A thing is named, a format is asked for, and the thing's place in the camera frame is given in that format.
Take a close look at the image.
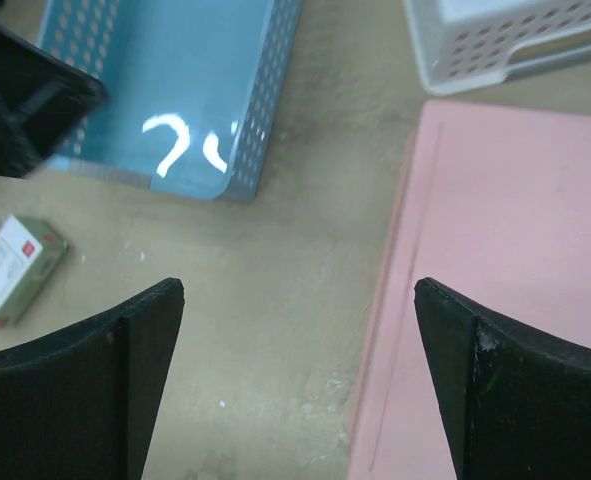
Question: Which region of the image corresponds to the pink perforated basket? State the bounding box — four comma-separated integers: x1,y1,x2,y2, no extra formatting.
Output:
348,100,591,479

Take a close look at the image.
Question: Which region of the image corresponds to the white cardboard box red logo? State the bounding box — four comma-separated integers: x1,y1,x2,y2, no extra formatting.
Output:
0,215,69,329

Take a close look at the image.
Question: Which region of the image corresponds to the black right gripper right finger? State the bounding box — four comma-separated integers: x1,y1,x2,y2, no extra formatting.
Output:
414,278,591,479

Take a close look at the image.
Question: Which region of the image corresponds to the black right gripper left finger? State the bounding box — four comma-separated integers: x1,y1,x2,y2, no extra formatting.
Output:
0,278,184,479

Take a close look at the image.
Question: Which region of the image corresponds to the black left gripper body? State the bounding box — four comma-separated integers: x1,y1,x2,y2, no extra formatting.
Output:
0,25,108,178

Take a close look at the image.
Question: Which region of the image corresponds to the blue perforated basket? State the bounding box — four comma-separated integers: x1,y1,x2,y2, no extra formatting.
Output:
38,0,302,201

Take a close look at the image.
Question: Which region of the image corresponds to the white perforated basket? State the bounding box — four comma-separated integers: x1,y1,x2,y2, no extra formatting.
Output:
404,0,591,96

